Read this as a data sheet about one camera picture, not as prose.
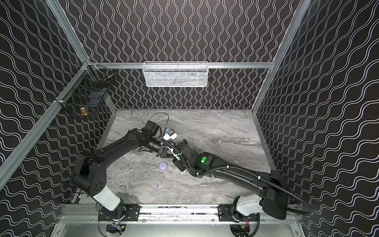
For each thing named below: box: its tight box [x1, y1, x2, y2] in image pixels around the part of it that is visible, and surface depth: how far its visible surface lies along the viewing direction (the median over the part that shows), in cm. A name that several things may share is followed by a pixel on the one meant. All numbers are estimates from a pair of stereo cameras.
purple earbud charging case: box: [158, 161, 168, 170], surface depth 92 cm
